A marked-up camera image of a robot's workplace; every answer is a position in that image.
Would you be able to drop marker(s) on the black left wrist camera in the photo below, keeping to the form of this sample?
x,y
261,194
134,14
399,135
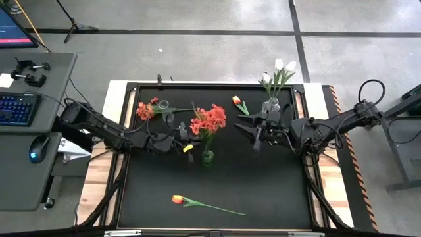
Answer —
x,y
183,131

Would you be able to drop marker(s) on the black tripod stand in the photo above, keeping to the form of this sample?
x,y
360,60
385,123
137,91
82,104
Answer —
x,y
76,26

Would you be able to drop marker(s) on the small orange flower bunch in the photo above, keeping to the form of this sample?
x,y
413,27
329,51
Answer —
x,y
144,111

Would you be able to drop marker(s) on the large orange flower bunch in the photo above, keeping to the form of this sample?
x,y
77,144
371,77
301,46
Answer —
x,y
210,120

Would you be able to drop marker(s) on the tall smooth clear glass vase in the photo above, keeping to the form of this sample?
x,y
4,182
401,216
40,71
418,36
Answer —
x,y
163,105

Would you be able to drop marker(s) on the computer monitor with red bar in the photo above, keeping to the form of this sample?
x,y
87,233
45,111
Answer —
x,y
13,29

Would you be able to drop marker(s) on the green ribbed glass vase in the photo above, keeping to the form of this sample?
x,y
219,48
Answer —
x,y
207,158

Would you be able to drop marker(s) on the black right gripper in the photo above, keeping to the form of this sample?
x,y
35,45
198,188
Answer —
x,y
278,131

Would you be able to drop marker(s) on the clear cut-glass vase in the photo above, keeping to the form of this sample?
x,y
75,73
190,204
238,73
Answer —
x,y
271,106

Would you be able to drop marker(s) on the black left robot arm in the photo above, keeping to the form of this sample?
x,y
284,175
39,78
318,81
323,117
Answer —
x,y
98,123

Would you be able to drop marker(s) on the black metal clamp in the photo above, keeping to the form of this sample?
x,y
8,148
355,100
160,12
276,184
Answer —
x,y
26,64
33,80

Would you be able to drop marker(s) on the grey metal frame table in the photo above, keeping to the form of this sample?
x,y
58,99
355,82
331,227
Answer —
x,y
406,164

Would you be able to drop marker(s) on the black round desk knob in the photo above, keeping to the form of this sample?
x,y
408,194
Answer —
x,y
49,203

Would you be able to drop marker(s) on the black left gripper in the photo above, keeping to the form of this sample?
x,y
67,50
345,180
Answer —
x,y
162,143

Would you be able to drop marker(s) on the white artificial tulip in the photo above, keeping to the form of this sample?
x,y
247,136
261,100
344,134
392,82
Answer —
x,y
291,66
279,64
266,77

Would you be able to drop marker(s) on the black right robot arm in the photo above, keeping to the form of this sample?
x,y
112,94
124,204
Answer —
x,y
345,120

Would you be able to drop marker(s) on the black backlit keyboard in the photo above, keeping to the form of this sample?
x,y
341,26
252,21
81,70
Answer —
x,y
16,108

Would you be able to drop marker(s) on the black computer mouse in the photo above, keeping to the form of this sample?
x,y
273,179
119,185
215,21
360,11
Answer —
x,y
39,148

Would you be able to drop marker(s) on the orange artificial tulip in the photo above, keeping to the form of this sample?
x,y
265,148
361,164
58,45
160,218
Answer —
x,y
236,100
177,199

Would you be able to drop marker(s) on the thin yellow rod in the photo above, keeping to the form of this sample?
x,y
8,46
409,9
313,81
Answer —
x,y
29,23

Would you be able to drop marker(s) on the white sheet under arm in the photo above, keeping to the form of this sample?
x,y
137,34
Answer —
x,y
74,149

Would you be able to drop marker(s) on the grey side desk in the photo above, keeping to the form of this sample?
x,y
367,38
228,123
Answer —
x,y
19,184

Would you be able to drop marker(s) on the small black clip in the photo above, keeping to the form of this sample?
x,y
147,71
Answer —
x,y
160,80

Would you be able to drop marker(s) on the black aluminium table frame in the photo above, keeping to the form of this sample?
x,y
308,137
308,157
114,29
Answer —
x,y
213,85

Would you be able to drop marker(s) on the white paper note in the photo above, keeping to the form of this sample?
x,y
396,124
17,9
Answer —
x,y
5,80

